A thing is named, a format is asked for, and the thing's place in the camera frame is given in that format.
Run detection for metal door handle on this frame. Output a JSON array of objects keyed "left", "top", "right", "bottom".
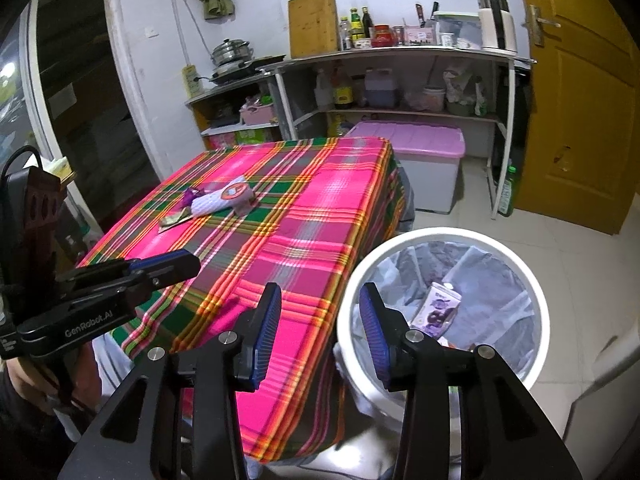
[{"left": 524, "top": 4, "right": 562, "bottom": 47}]

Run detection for white round trash bin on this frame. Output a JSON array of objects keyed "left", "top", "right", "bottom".
[{"left": 336, "top": 227, "right": 552, "bottom": 413}]

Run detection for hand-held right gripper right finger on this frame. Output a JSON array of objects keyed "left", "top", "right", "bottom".
[{"left": 359, "top": 281, "right": 583, "bottom": 480}]

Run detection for pink utensil box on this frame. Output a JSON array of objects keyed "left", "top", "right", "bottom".
[{"left": 402, "top": 25, "right": 436, "bottom": 46}]

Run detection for purple candy wrapper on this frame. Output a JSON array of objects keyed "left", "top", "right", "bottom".
[{"left": 181, "top": 187, "right": 212, "bottom": 209}]

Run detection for wooden cutting board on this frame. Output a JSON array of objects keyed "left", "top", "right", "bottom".
[{"left": 287, "top": 0, "right": 341, "bottom": 60}]

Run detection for white plastic jug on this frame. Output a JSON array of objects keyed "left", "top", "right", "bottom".
[{"left": 313, "top": 70, "right": 335, "bottom": 110}]

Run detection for steel lidded pot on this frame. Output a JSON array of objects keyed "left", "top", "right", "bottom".
[{"left": 210, "top": 37, "right": 251, "bottom": 69}]

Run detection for grey storage box pink lid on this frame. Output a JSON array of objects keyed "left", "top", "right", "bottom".
[{"left": 345, "top": 120, "right": 466, "bottom": 215}]

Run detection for white metal shelf rack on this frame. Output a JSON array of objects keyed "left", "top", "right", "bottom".
[{"left": 255, "top": 48, "right": 538, "bottom": 220}]

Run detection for white appliance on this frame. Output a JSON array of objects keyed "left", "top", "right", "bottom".
[{"left": 561, "top": 332, "right": 640, "bottom": 480}]

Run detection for small wooden shelf unit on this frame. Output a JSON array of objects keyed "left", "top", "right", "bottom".
[{"left": 184, "top": 77, "right": 282, "bottom": 151}]

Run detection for dark bottle yellow label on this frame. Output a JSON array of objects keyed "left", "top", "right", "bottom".
[{"left": 332, "top": 67, "right": 355, "bottom": 110}]

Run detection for gold green wrapper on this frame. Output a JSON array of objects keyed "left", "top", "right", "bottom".
[{"left": 158, "top": 211, "right": 194, "bottom": 234}]

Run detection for yellow wooden door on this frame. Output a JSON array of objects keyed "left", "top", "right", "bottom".
[{"left": 510, "top": 0, "right": 640, "bottom": 237}]

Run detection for black cooktop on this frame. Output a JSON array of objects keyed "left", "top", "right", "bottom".
[{"left": 208, "top": 55, "right": 287, "bottom": 84}]

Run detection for person's left hand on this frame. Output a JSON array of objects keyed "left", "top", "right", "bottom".
[{"left": 0, "top": 355, "right": 72, "bottom": 414}]

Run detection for pink plaid tablecloth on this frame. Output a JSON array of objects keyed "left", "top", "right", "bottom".
[{"left": 77, "top": 136, "right": 407, "bottom": 463}]

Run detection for clear plastic bin liner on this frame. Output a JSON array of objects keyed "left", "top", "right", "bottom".
[{"left": 350, "top": 241, "right": 538, "bottom": 391}]

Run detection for white carton with purple print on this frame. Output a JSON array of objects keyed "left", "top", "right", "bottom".
[{"left": 411, "top": 282, "right": 462, "bottom": 337}]

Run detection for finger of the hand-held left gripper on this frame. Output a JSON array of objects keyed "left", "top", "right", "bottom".
[
  {"left": 61, "top": 250, "right": 202, "bottom": 313},
  {"left": 55, "top": 252, "right": 177, "bottom": 292}
]

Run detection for clear container white lid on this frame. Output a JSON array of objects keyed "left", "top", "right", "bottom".
[{"left": 432, "top": 10, "right": 482, "bottom": 50}]

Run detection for purple plastic jug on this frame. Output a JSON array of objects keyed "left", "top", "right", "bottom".
[{"left": 363, "top": 68, "right": 400, "bottom": 109}]

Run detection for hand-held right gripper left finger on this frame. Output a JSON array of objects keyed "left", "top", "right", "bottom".
[{"left": 56, "top": 281, "right": 282, "bottom": 480}]

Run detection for pink tub white lid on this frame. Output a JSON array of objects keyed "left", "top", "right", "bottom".
[{"left": 422, "top": 86, "right": 447, "bottom": 113}]

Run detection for green printed box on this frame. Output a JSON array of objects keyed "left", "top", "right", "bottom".
[{"left": 234, "top": 127, "right": 271, "bottom": 146}]

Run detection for green glass bottle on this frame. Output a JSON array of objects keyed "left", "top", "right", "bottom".
[{"left": 496, "top": 159, "right": 517, "bottom": 218}]

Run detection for black cable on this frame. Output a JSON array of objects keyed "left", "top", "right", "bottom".
[{"left": 0, "top": 145, "right": 44, "bottom": 182}]

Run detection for white packet with orange circle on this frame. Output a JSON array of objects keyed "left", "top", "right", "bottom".
[{"left": 191, "top": 175, "right": 252, "bottom": 217}]

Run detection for white electric kettle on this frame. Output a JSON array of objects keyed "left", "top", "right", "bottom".
[{"left": 476, "top": 0, "right": 519, "bottom": 54}]

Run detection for crumpled plastic bags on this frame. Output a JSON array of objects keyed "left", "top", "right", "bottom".
[{"left": 442, "top": 64, "right": 489, "bottom": 117}]

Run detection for pink plastic basket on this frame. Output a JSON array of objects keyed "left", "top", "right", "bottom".
[{"left": 239, "top": 102, "right": 279, "bottom": 126}]

